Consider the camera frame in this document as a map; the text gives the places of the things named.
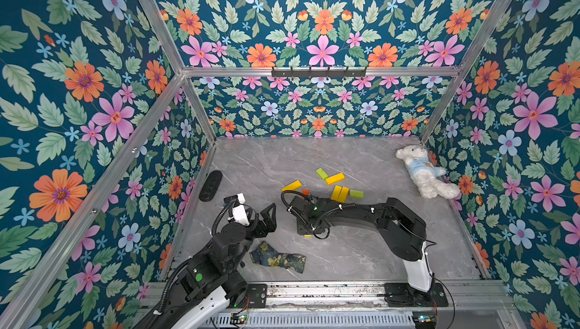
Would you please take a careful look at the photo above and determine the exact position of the black hook rail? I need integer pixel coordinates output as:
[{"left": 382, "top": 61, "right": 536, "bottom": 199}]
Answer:
[{"left": 270, "top": 66, "right": 367, "bottom": 79}]

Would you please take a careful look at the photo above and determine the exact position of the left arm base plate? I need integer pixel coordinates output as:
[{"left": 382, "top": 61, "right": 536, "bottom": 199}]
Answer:
[{"left": 234, "top": 284, "right": 268, "bottom": 310}]

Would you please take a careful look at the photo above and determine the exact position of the black oval pad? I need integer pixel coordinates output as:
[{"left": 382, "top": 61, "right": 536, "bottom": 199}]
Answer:
[{"left": 199, "top": 170, "right": 223, "bottom": 202}]

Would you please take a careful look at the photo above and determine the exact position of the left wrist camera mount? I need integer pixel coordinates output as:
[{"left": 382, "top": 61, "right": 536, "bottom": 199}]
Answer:
[{"left": 224, "top": 193, "right": 250, "bottom": 226}]

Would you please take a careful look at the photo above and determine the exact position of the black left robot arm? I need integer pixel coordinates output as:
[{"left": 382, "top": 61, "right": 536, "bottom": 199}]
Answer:
[{"left": 134, "top": 200, "right": 277, "bottom": 328}]

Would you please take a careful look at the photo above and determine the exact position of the dark floral cloth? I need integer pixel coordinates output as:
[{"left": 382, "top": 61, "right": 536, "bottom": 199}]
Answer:
[{"left": 249, "top": 241, "right": 306, "bottom": 274}]

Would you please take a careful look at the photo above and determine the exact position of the white teddy bear blue shirt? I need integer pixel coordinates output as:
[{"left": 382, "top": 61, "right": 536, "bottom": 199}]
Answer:
[{"left": 396, "top": 145, "right": 460, "bottom": 200}]

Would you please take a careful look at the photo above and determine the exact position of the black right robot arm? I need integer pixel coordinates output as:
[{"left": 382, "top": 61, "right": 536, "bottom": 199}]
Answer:
[{"left": 280, "top": 191, "right": 433, "bottom": 294}]

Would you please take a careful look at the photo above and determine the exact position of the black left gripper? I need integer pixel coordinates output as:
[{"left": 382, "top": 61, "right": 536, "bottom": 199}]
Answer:
[{"left": 224, "top": 204, "right": 276, "bottom": 271}]

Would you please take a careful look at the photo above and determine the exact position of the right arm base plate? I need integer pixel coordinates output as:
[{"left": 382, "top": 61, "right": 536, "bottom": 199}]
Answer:
[{"left": 384, "top": 283, "right": 450, "bottom": 307}]

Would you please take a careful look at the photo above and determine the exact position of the black corrugated cable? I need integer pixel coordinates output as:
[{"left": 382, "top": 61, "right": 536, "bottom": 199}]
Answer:
[{"left": 280, "top": 190, "right": 314, "bottom": 221}]

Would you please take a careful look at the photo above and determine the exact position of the white ventilation grille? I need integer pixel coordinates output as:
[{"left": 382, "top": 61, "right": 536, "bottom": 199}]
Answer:
[{"left": 204, "top": 312, "right": 415, "bottom": 328}]

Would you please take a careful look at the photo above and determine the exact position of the lime green block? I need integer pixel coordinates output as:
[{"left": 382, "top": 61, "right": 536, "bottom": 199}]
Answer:
[
  {"left": 316, "top": 168, "right": 329, "bottom": 180},
  {"left": 349, "top": 189, "right": 364, "bottom": 199}
]

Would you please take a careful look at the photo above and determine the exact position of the yellow block pair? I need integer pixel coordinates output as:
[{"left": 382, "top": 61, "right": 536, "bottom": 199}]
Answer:
[
  {"left": 331, "top": 185, "right": 342, "bottom": 202},
  {"left": 337, "top": 187, "right": 350, "bottom": 203}
]

